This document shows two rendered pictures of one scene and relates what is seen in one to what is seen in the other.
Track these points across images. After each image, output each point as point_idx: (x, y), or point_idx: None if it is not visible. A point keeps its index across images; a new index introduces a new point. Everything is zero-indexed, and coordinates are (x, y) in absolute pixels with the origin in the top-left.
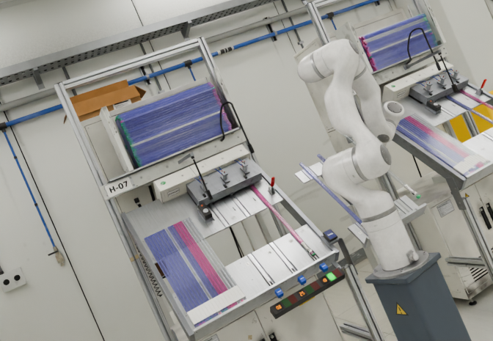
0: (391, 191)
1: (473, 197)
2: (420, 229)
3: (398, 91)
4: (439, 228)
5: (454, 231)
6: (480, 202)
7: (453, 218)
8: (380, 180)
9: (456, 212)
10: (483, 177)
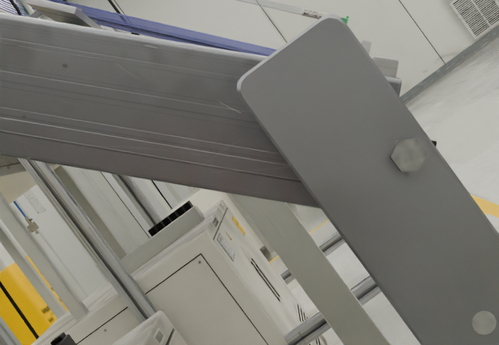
0: (105, 245)
1: (235, 242)
2: (193, 316)
3: None
4: (243, 281)
5: (258, 291)
6: (245, 253)
7: (243, 268)
8: (46, 257)
9: (238, 259)
10: (222, 216)
